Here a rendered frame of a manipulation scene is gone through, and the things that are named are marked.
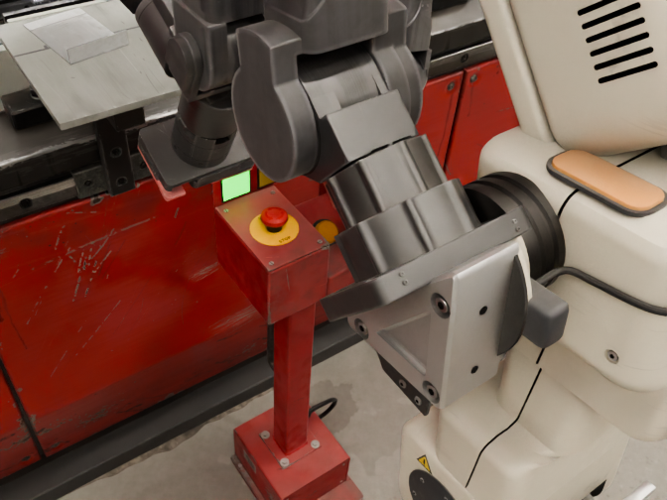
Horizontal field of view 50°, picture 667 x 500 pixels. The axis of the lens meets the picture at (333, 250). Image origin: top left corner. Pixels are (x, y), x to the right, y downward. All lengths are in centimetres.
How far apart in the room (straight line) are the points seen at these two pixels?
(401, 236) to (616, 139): 15
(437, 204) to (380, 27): 11
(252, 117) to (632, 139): 23
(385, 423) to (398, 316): 133
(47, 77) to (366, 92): 60
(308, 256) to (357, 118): 60
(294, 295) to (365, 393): 79
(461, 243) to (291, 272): 62
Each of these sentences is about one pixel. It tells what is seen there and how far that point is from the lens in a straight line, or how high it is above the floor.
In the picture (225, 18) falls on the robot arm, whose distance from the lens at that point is 54.
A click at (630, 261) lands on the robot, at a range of 45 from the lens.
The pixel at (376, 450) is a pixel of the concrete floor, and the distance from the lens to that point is 173.
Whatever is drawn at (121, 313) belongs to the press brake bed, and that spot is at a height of 49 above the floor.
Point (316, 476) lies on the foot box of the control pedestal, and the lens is 156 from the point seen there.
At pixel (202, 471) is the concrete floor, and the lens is 170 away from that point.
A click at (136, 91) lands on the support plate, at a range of 94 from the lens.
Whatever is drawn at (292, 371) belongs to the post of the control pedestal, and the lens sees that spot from 132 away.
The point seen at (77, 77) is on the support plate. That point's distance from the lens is 98.
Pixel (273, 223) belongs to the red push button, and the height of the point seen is 81.
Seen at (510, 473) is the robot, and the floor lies 89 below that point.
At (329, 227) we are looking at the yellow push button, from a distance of 113.
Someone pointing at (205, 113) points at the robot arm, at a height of 115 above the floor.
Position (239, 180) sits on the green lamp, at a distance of 107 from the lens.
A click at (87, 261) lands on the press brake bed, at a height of 65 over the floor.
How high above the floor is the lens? 150
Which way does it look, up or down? 45 degrees down
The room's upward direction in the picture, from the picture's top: 5 degrees clockwise
